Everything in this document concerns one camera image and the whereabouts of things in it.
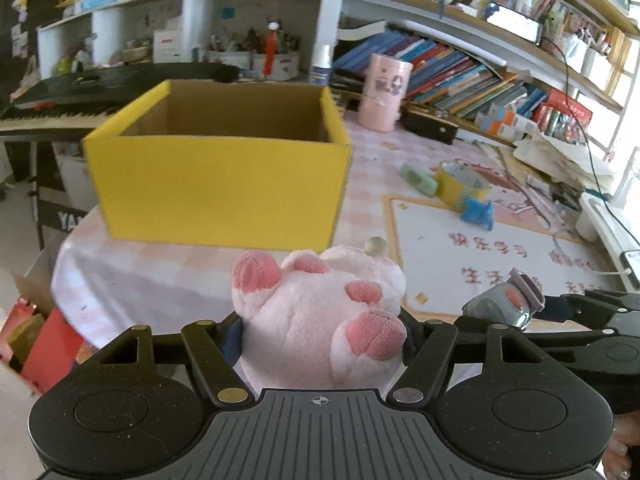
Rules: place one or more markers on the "blue toy figure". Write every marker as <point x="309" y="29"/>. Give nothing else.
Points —
<point x="477" y="212"/>

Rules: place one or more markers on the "cartoon desk mat orange border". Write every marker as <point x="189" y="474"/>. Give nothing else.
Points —
<point x="435" y="260"/>

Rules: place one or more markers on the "smartphone with lit screen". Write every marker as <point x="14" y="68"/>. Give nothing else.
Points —
<point x="515" y="22"/>

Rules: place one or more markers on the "white shelf unit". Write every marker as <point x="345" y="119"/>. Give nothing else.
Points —
<point x="110" y="35"/>

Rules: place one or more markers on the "pink humidifier with cartoon stickers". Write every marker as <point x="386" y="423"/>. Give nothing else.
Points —
<point x="380" y="105"/>

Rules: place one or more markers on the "yellow cardboard box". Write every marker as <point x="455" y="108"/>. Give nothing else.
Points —
<point x="215" y="190"/>

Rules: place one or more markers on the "row of thin colourful books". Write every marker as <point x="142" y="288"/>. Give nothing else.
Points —
<point x="450" y="75"/>

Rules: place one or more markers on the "red hanging ornament white ball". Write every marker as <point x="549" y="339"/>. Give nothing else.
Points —
<point x="272" y="55"/>

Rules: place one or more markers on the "black electric keyboard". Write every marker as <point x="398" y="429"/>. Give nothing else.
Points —
<point x="60" y="95"/>

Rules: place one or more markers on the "black keyboard stand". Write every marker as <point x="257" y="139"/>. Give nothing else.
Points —
<point x="55" y="205"/>

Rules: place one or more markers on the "person's right hand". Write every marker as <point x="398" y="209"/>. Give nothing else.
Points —
<point x="627" y="450"/>

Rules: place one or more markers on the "white blue orange carton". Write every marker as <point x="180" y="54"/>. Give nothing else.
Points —
<point x="517" y="115"/>
<point x="497" y="127"/>

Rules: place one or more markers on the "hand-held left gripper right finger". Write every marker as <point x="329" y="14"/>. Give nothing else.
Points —
<point x="407" y="345"/>

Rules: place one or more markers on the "white wall bookshelf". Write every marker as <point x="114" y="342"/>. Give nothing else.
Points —
<point x="330" y="10"/>

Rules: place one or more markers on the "brown and black desk device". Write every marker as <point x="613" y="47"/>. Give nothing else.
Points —
<point x="430" y="127"/>

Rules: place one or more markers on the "white carton with red print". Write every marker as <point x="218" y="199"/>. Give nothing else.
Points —
<point x="167" y="46"/>

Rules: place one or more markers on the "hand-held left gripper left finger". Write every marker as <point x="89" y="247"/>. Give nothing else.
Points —
<point x="231" y="350"/>

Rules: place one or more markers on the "pink plush pig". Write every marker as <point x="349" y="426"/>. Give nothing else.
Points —
<point x="310" y="325"/>

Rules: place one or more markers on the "wooden chessboard box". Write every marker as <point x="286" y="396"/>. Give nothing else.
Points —
<point x="350" y="102"/>

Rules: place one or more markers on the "red stationery packs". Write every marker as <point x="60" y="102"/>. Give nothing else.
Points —
<point x="562" y="110"/>

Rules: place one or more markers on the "cardboard and red floor boxes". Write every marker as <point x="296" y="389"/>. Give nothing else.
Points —
<point x="45" y="340"/>

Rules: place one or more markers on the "grey toy truck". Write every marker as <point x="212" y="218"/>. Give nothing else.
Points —
<point x="505" y="300"/>

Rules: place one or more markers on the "yellow tape roll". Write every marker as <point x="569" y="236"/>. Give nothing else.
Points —
<point x="452" y="187"/>

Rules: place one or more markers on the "blue tissue pack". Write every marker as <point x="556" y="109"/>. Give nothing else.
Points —
<point x="105" y="0"/>

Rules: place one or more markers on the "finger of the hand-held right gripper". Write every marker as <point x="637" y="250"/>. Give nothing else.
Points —
<point x="565" y="341"/>
<point x="590" y="306"/>

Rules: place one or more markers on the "pile of papers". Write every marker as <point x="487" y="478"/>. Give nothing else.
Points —
<point x="560" y="155"/>

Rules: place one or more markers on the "white and blue spray bottle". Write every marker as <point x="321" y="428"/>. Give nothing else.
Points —
<point x="320" y="67"/>

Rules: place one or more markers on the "white paper bags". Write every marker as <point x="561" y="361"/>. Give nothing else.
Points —
<point x="580" y="55"/>

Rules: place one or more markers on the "white pen holder with pens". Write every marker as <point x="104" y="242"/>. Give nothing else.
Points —
<point x="282" y="66"/>
<point x="227" y="57"/>

